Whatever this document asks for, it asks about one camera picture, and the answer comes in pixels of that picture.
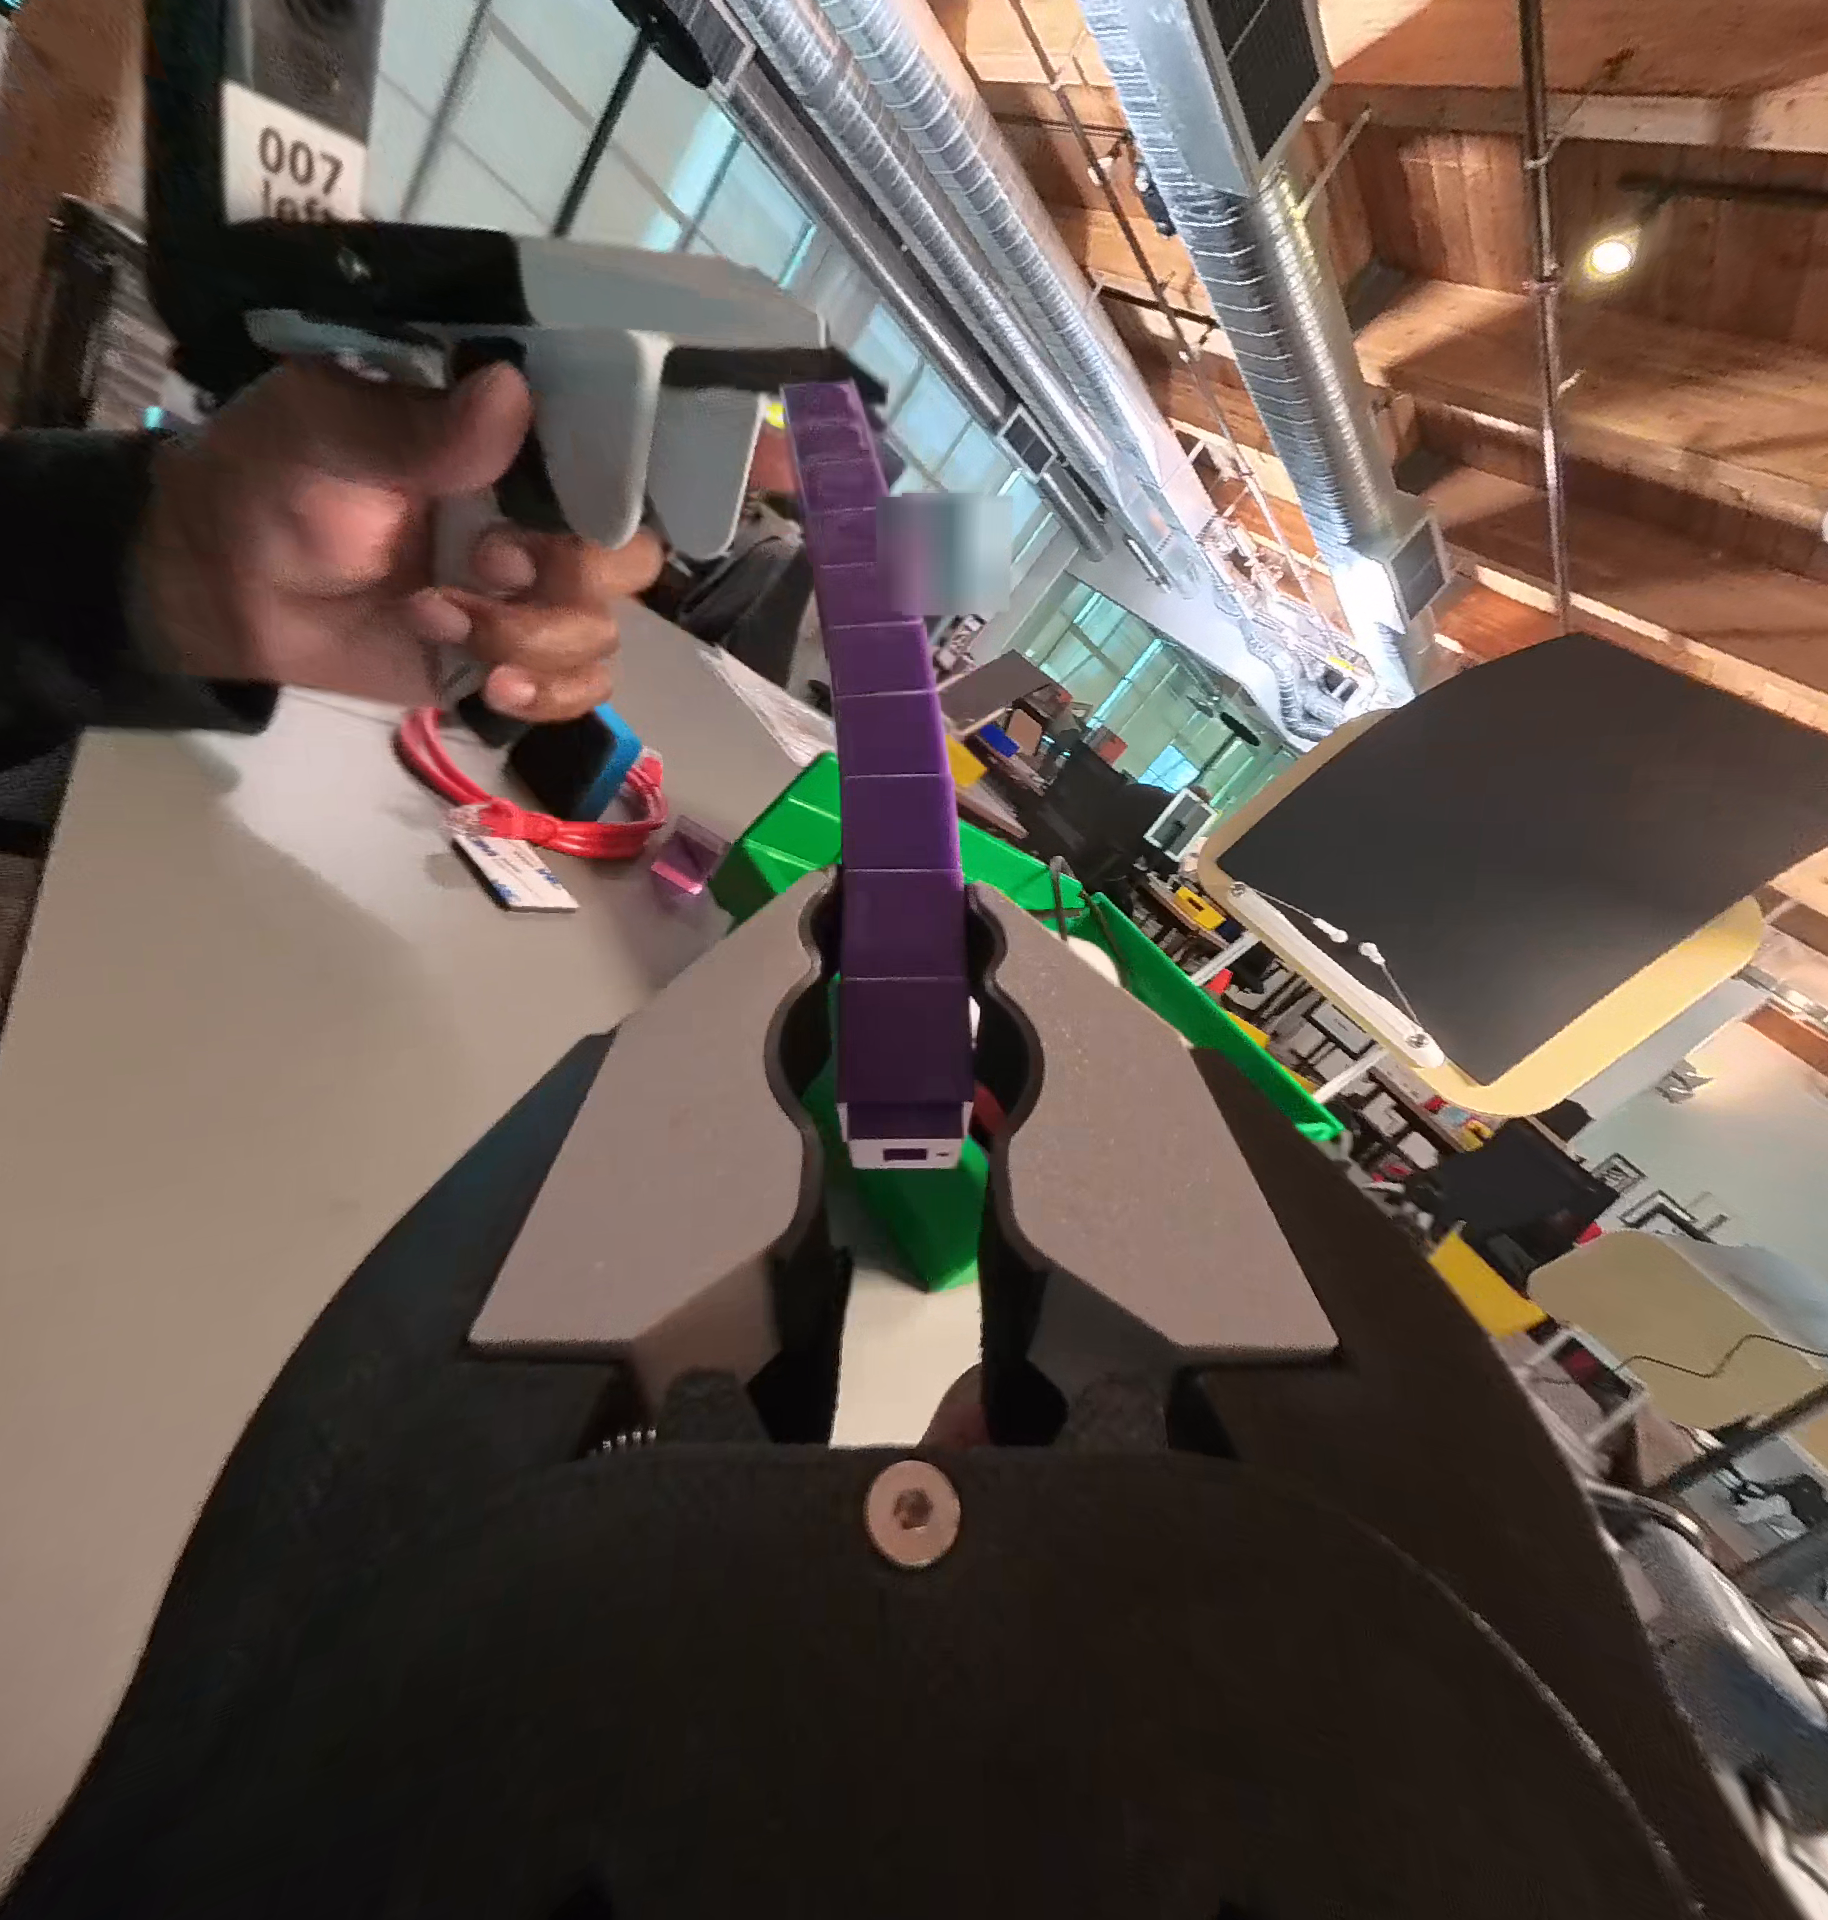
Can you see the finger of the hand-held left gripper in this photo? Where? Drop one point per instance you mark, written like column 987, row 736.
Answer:
column 600, row 421
column 675, row 295

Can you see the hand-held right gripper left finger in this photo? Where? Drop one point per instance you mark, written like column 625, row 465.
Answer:
column 646, row 1201

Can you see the green plastic bin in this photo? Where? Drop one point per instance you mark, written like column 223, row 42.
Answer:
column 780, row 855

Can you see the blue and black device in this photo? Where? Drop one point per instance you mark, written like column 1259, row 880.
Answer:
column 600, row 766

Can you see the black panel with pale rim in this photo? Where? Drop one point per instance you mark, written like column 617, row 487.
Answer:
column 1575, row 840

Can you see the thin silver air duct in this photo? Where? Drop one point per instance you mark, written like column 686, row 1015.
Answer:
column 946, row 241

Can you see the white card with blue print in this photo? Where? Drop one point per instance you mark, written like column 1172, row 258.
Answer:
column 517, row 871

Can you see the purple transparent cube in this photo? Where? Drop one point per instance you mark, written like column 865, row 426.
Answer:
column 686, row 865

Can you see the black monitor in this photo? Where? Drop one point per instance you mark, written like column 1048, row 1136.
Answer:
column 1110, row 811

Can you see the large silver air duct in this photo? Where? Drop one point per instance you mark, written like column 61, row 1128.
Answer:
column 1246, row 241

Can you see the purple plastic tool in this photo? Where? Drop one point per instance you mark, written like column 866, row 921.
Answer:
column 901, row 840

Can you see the person's left hand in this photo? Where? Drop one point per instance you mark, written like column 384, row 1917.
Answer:
column 316, row 541

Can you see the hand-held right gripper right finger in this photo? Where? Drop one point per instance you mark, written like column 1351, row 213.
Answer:
column 1171, row 1201

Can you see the pale yellow board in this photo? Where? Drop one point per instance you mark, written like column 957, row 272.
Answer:
column 1711, row 1320

